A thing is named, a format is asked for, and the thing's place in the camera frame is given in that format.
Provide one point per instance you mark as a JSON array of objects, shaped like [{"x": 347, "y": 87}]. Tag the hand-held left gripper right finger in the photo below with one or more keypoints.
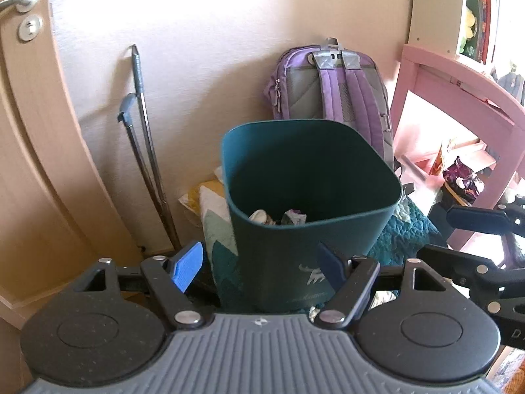
[{"x": 330, "y": 271}]

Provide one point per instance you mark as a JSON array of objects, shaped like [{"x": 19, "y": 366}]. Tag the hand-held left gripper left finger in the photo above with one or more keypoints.
[{"x": 186, "y": 269}]

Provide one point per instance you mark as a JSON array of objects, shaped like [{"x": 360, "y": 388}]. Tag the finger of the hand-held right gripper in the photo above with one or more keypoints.
[
  {"x": 451, "y": 259},
  {"x": 471, "y": 217}
]

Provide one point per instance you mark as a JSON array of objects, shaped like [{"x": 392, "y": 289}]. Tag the teal bin with deer print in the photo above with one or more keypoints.
[{"x": 279, "y": 246}]

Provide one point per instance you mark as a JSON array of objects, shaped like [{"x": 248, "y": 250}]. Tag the white green cookie packet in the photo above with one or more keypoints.
[{"x": 293, "y": 216}]

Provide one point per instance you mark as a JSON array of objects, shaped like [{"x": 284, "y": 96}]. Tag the trash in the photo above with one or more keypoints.
[{"x": 260, "y": 216}]

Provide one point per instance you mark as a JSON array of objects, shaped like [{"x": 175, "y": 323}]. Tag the purple patterned bag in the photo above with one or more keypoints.
[{"x": 461, "y": 176}]

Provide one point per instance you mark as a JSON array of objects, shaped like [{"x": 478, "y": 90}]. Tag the teal white zigzag quilt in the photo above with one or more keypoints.
[{"x": 404, "y": 234}]

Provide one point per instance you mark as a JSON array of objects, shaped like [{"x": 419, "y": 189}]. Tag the orange patterned carpet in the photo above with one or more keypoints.
[{"x": 512, "y": 371}]

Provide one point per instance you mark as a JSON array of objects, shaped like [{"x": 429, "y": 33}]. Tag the orange packet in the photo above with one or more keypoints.
[{"x": 439, "y": 160}]

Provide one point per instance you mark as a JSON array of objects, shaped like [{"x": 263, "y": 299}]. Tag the pale yellow cloth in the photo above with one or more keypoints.
[{"x": 197, "y": 197}]

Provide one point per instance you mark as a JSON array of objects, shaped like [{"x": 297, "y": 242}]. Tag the pink desk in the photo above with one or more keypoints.
[{"x": 451, "y": 74}]

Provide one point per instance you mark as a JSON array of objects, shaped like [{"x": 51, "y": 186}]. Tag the purple grey backpack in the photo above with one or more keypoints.
[{"x": 328, "y": 90}]

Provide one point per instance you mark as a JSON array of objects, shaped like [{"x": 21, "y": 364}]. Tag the beige wooden door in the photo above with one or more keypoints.
[{"x": 41, "y": 152}]

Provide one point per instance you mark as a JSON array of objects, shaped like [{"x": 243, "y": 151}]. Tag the colourful red green book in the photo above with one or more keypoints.
[{"x": 478, "y": 20}]

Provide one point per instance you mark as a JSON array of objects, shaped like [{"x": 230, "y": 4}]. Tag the folded metal pole stand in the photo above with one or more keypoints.
[{"x": 139, "y": 74}]

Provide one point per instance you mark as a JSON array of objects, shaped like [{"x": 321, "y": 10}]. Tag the cream bookshelf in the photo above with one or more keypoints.
[{"x": 434, "y": 8}]

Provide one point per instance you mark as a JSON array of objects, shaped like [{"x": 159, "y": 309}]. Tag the round silver door lock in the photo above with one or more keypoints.
[{"x": 29, "y": 27}]

